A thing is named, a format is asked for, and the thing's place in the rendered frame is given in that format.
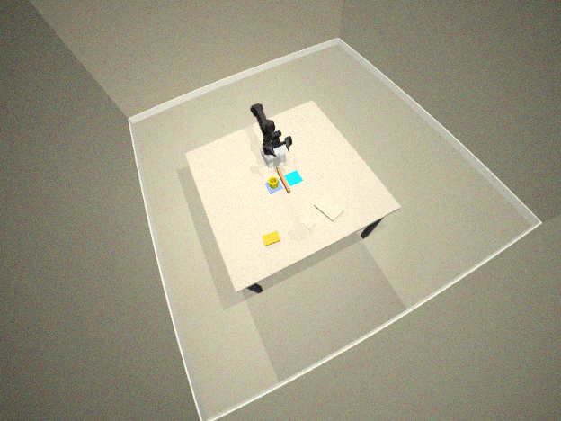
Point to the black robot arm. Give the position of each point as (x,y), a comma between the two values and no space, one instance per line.
(267,126)

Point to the yellow cup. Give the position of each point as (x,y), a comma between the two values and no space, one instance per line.
(273,182)

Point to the yellow rectangular block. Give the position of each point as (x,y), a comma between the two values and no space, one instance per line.
(271,238)

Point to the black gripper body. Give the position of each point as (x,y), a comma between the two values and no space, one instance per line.
(277,143)

